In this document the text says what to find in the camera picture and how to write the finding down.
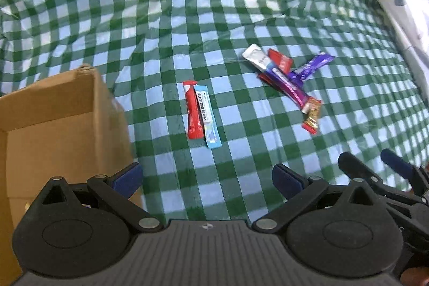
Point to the green checked cloth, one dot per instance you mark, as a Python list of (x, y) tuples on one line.
[(134, 4)]

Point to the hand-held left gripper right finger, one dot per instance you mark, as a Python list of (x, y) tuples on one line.
[(286, 180)]

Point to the long purple bar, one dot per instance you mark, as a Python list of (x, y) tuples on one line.
[(288, 85)]

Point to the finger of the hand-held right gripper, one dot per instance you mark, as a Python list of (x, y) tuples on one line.
[(355, 167), (397, 162)]

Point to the purple candy packet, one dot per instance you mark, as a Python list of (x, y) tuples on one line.
[(315, 63)]

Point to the brown cardboard box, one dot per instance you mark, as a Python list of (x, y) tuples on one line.
[(50, 111)]

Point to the white silver packet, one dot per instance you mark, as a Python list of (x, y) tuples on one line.
[(256, 54)]

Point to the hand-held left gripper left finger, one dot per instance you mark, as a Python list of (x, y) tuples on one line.
[(127, 177)]

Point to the light blue stick packet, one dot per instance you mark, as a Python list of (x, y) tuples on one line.
[(207, 118)]

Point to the red stick packet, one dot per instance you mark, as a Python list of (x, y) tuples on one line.
[(193, 111)]

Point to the small red gold packet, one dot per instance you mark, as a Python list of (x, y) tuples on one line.
[(311, 118)]

